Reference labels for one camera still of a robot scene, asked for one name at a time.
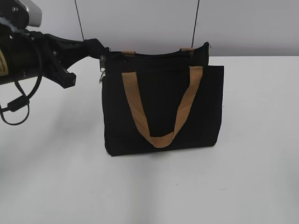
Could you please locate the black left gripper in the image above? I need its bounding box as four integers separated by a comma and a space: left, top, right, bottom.
0, 22, 91, 89

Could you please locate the silver zipper pull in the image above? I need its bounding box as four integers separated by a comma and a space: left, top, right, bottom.
99, 56, 106, 84

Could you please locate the black canvas tote bag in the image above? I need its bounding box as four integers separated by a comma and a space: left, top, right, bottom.
84, 38, 225, 157

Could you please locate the black left camera cable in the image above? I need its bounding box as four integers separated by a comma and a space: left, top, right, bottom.
0, 35, 43, 126

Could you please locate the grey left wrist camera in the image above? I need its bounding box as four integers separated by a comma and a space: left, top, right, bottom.
0, 0, 42, 29

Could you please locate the tan front bag handle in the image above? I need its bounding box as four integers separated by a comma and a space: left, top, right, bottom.
122, 66, 203, 148

